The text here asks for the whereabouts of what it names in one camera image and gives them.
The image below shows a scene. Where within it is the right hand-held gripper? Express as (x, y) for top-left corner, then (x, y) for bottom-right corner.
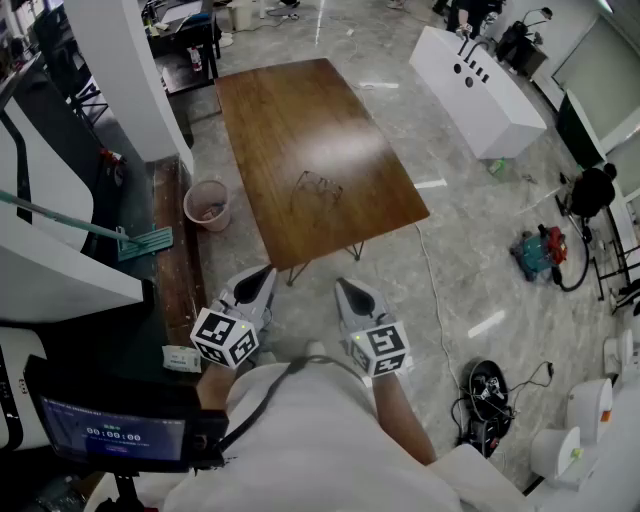
(334, 277), (412, 378)

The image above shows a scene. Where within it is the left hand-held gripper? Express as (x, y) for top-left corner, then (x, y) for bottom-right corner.
(190, 266), (277, 370)

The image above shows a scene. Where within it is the transparent plastic bag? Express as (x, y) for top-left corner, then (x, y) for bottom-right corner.
(290, 170), (345, 214)

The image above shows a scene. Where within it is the person's right forearm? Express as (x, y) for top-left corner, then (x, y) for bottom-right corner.
(369, 374), (439, 466)

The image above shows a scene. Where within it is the person's left forearm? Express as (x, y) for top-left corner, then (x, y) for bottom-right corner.
(195, 360), (237, 412)

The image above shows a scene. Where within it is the wooden ledge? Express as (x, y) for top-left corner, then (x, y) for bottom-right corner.
(151, 156), (207, 347)

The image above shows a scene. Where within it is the pink waste basket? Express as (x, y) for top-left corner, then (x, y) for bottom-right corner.
(183, 179), (233, 233)

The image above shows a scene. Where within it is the white tissue packet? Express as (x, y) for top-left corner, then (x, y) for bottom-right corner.
(161, 344), (203, 373)

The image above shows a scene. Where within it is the green flat mop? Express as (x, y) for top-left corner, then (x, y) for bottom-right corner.
(0, 189), (174, 264)

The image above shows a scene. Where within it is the person's white shirt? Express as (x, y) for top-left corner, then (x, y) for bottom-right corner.
(164, 355), (529, 512)

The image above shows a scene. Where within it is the red and green vacuum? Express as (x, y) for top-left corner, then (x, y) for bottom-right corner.
(509, 224), (570, 283)

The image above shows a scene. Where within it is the black timer screen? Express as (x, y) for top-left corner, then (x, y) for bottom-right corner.
(23, 354), (231, 474)

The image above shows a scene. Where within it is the white machine housing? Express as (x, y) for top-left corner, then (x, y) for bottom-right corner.
(0, 82), (145, 322)

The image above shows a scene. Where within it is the black screen stand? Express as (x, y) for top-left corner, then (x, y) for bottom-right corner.
(110, 471), (145, 512)

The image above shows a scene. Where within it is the white counter cabinet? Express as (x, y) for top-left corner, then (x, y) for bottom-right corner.
(409, 25), (548, 161)

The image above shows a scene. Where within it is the white cylinder unit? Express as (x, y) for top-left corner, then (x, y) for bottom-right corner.
(566, 377), (614, 444)
(602, 328), (637, 377)
(530, 425), (584, 482)

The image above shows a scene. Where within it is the white pillar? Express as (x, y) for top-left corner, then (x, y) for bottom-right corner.
(63, 0), (196, 175)

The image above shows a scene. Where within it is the black tripod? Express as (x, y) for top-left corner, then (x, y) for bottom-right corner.
(65, 74), (110, 126)

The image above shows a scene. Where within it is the black metal rack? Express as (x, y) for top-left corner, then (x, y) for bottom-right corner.
(591, 203), (640, 302)

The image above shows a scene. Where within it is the dark desk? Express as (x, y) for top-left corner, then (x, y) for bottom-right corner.
(143, 8), (222, 96)

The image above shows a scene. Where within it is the dark green board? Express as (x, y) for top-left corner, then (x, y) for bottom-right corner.
(555, 91), (609, 169)

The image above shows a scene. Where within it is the black faucet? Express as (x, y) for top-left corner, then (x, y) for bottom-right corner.
(458, 39), (492, 65)

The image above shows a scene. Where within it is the white bin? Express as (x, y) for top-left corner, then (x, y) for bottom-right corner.
(228, 1), (254, 31)

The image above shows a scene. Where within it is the black chest strap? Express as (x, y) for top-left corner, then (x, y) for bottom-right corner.
(212, 353), (372, 454)

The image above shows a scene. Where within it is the black round device with cables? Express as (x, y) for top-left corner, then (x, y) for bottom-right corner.
(451, 358), (517, 454)

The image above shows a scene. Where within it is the black vacuum hose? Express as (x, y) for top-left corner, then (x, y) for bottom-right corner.
(553, 227), (595, 293)

